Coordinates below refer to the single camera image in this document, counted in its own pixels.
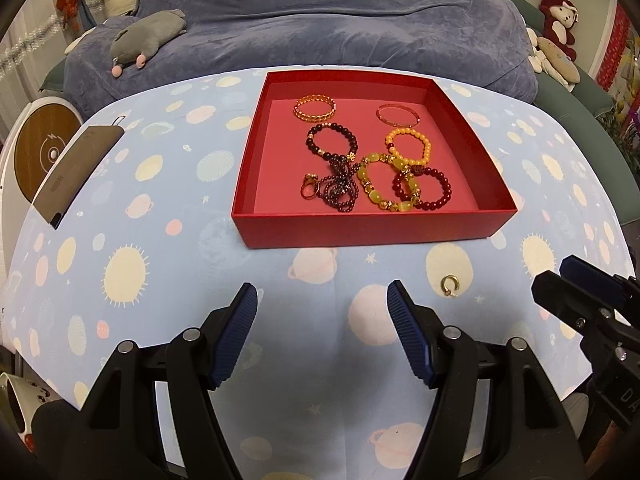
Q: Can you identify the small gold hoop earring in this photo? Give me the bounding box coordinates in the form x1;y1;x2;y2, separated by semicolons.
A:
439;274;460;297

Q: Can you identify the gold clasp ring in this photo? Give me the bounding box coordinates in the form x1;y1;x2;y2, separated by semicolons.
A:
299;173;321;201

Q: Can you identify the green jade bead bracelet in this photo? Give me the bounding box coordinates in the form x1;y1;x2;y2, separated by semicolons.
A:
354;150;422;213

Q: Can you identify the purple garnet bead strand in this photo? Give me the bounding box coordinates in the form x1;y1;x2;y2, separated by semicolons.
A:
317;158;359;214

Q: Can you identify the dark red bead bracelet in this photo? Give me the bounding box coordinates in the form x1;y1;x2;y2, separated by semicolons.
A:
390;166;452;213

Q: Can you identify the yellow amber bead bracelet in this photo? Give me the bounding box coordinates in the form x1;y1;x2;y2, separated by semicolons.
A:
383;127;433;168

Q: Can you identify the dark bead bracelet gold charm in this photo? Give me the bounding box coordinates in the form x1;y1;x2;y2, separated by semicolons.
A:
305;122;358;162

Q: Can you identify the gold thin bangle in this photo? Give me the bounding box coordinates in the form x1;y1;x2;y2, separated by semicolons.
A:
375;103;421;128

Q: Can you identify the gold chain cuff bracelet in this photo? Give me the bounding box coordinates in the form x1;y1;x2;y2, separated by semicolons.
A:
292;92;338;124

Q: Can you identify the blue planet print tablecloth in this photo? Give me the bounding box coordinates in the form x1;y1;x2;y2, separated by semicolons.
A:
1;70;639;479

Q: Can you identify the green sofa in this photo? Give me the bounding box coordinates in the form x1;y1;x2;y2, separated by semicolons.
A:
491;0;640;226

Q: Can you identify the red cardboard box tray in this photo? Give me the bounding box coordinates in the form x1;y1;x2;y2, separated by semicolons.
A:
231;70;516;249

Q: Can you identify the beige cookie plush pillow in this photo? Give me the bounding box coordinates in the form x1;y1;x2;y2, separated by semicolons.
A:
537;37;580;84

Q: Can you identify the brown leather phone case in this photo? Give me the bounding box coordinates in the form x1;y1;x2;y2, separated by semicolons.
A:
32;125;124;230

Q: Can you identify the red monkey plush toy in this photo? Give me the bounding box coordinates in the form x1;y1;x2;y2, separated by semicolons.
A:
538;0;579;62

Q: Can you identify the blue-grey velvet blanket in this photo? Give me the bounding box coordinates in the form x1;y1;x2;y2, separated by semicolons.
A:
63;0;538;117

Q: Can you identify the round wooden white device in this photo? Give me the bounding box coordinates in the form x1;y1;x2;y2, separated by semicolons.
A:
1;96;82;203

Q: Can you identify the grey mouse plush toy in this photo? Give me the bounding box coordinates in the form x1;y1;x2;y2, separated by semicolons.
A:
110;9;186;78

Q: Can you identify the white curtain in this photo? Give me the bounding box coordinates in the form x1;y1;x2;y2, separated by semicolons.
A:
1;0;67;139

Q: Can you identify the red bow curtain tie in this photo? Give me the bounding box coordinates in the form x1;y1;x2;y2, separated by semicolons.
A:
55;0;82;32

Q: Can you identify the red wall decoration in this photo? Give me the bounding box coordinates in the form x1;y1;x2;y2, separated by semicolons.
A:
597;3;630;91

